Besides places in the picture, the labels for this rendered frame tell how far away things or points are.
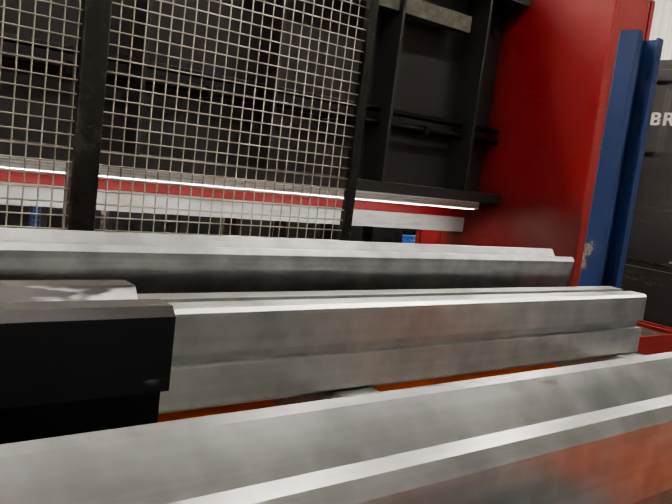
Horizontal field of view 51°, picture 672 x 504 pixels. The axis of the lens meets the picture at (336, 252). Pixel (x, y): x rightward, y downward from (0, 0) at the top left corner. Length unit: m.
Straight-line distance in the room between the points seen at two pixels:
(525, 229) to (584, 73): 0.62
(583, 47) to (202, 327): 2.48
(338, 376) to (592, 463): 0.25
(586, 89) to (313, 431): 2.57
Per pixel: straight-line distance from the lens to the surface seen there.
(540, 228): 2.79
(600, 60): 2.75
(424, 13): 2.63
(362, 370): 0.49
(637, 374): 0.36
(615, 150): 0.90
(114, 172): 1.97
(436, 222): 2.92
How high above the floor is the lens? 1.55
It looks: 7 degrees down
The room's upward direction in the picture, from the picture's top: 7 degrees clockwise
